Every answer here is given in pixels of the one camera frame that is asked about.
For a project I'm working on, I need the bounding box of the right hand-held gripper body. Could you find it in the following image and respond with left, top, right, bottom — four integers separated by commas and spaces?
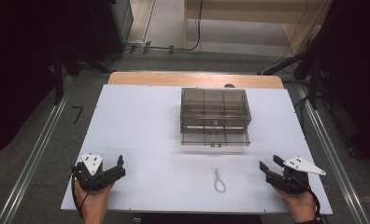
271, 156, 327, 196

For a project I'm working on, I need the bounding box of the black metal stand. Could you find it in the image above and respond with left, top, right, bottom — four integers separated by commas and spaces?
47, 43, 112, 106
257, 46, 331, 110

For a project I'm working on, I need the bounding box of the power strip with plugs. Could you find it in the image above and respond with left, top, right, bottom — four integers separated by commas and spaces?
126, 40, 176, 56

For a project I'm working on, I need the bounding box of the black floor cable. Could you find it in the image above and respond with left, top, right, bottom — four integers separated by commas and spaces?
149, 0, 206, 53

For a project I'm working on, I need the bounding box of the white table cover board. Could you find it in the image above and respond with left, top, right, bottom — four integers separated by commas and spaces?
60, 83, 334, 216

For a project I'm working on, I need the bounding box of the light wooden bench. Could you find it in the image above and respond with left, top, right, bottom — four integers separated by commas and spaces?
182, 0, 332, 55

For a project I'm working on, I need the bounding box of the metal floor rail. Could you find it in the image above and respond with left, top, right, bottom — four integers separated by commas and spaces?
294, 83, 370, 224
0, 76, 75, 224

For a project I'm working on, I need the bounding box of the black cabinet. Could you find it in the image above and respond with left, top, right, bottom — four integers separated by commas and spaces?
89, 0, 135, 62

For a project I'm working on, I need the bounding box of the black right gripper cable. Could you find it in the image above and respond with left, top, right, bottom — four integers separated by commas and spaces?
293, 175, 323, 219

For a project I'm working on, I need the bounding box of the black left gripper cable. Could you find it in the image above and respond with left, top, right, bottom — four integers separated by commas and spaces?
70, 166, 93, 219

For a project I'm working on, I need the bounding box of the clear grey drawer box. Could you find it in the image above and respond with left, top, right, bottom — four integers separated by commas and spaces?
179, 87, 253, 148

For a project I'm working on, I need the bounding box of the person's left hand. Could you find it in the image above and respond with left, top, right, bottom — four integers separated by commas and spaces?
74, 179, 115, 224

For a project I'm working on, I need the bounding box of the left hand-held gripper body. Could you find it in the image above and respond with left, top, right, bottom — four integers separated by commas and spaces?
72, 152, 116, 192

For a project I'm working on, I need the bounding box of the white bead necklace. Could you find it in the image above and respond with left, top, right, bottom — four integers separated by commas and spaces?
212, 167, 227, 194

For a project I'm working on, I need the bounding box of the person's right hand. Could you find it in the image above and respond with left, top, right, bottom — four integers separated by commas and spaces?
272, 185, 318, 224

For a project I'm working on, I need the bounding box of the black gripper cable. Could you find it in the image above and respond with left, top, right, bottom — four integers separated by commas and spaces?
293, 175, 323, 219
70, 166, 93, 219

